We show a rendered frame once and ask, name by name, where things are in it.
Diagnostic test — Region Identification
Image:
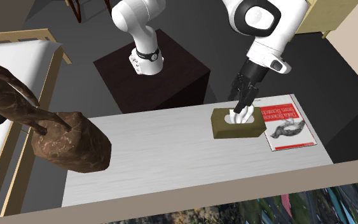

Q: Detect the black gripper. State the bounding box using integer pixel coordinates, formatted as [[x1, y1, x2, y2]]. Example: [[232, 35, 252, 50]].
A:
[[227, 58, 270, 115]]

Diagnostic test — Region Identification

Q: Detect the olive green tissue box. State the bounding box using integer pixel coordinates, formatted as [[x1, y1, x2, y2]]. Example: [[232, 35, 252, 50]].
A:
[[210, 104, 267, 140]]

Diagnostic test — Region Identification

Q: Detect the white and red book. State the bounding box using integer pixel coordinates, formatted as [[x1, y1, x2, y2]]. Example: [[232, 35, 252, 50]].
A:
[[254, 94, 319, 152]]

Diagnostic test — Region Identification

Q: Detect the dark robot stand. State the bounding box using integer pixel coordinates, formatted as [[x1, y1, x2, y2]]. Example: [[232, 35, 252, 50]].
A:
[[93, 29, 211, 115]]

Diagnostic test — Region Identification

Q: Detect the white table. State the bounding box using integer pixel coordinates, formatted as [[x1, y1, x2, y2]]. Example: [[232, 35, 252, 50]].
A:
[[61, 94, 334, 208]]

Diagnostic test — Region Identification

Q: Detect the pale yellow wooden cabinet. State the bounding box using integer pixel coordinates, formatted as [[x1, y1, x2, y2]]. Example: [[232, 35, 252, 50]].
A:
[[294, 0, 358, 40]]

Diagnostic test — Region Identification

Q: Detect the brown marbled sculpture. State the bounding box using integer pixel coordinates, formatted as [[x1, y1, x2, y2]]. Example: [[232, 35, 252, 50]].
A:
[[0, 59, 113, 174]]

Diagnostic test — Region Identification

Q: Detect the dark red wooden chair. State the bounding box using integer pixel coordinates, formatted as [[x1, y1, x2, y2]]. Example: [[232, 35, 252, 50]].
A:
[[65, 0, 113, 24]]

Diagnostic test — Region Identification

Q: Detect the wooden bed with white mattress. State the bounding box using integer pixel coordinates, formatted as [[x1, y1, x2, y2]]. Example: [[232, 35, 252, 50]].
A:
[[0, 28, 72, 218]]

